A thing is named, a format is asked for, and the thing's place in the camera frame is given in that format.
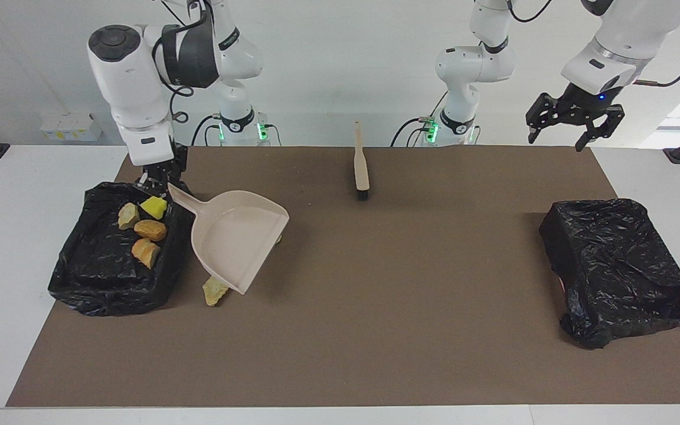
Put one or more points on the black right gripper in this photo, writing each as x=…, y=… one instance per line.
x=172, y=165

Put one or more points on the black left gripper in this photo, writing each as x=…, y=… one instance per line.
x=582, y=109

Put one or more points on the brown bread roll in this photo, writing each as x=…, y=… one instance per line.
x=151, y=230

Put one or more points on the beige plastic dustpan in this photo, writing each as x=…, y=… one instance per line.
x=234, y=236

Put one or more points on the beige hand brush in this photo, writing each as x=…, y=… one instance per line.
x=361, y=162

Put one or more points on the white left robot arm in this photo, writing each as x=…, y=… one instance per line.
x=470, y=65

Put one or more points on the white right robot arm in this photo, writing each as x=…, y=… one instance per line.
x=133, y=88

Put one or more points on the black bag lined bin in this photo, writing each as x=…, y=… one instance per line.
x=98, y=277
x=611, y=265

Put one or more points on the pink tray under bag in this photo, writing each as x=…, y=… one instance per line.
x=561, y=285

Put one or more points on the brown table mat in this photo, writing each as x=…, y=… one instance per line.
x=340, y=378

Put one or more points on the white wall socket box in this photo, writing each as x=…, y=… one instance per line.
x=71, y=127

